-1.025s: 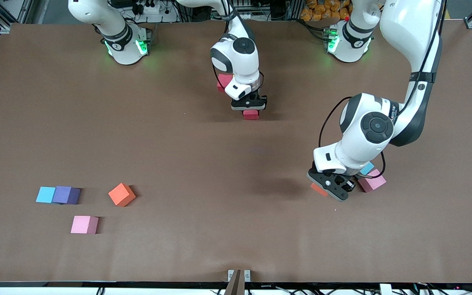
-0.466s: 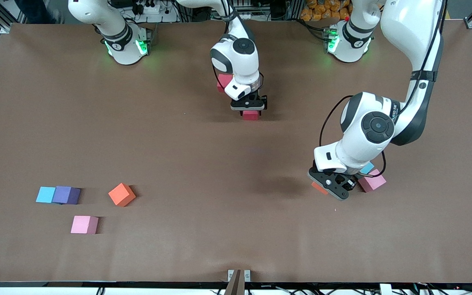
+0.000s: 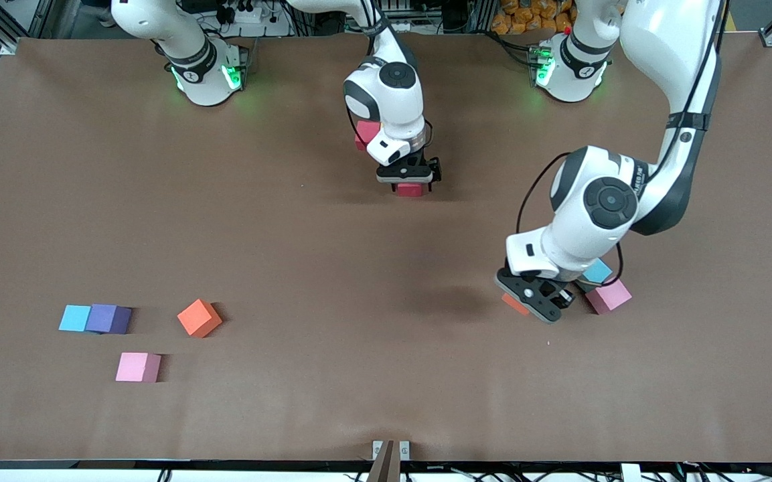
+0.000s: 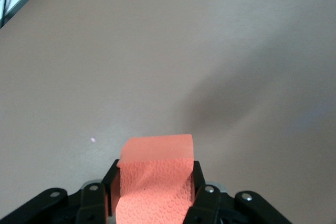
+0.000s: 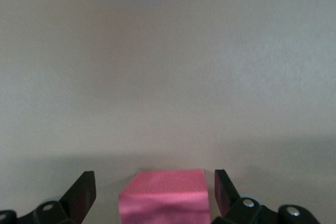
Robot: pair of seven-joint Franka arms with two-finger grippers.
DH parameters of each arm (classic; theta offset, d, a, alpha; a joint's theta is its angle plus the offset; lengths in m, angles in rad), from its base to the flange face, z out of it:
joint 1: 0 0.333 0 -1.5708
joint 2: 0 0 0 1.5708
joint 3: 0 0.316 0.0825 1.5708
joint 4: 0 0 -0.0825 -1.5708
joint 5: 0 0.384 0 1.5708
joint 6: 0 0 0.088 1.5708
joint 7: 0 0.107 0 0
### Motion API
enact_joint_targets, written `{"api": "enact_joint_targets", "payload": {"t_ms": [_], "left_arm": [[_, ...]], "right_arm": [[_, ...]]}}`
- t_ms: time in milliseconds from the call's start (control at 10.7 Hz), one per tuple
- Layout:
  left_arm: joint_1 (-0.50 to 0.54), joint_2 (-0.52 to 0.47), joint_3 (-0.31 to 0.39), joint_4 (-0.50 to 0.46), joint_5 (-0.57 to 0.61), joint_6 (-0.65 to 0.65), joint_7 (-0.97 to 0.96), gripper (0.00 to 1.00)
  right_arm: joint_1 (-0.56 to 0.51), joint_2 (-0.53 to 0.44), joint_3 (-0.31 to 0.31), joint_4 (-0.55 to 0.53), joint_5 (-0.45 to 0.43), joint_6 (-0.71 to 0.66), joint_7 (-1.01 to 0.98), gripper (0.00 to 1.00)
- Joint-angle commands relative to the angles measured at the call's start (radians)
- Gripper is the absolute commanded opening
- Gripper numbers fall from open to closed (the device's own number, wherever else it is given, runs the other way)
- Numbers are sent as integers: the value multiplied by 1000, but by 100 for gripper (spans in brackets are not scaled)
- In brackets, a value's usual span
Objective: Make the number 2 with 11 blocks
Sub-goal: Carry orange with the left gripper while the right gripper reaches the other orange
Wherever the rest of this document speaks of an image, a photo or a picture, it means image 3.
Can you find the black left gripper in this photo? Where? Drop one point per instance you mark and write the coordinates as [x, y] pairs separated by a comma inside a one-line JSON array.
[[574, 286]]

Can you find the brown table cover sheet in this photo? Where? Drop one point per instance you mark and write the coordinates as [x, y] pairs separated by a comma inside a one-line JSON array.
[[386, 368]]

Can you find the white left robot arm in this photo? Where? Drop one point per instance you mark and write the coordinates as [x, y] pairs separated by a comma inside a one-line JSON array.
[[610, 201]]

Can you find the bag of orange items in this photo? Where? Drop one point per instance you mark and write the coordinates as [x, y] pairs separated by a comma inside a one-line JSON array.
[[533, 17]]

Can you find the blue foam cube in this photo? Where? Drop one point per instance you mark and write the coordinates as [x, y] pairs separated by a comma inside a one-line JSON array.
[[75, 318], [598, 271]]

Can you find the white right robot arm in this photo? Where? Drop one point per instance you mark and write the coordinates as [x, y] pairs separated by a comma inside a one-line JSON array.
[[396, 75]]

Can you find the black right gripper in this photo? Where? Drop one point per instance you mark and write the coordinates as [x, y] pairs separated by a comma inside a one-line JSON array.
[[424, 165]]

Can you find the pink foam cube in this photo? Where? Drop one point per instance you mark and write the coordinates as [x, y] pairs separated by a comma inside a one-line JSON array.
[[134, 367], [610, 296]]

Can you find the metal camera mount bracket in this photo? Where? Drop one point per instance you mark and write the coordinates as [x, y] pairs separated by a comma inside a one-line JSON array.
[[391, 462]]

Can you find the purple foam cube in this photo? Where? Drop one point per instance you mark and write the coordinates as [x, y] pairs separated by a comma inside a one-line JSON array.
[[104, 318]]

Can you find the white power strip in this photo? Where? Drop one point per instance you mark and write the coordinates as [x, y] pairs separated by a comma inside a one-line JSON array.
[[265, 28]]

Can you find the red foam cube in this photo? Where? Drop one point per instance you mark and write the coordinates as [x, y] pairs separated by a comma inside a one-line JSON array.
[[364, 134], [410, 190]]

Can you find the orange foam cube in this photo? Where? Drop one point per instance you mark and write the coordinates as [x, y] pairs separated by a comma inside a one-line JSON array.
[[197, 316], [514, 304]]

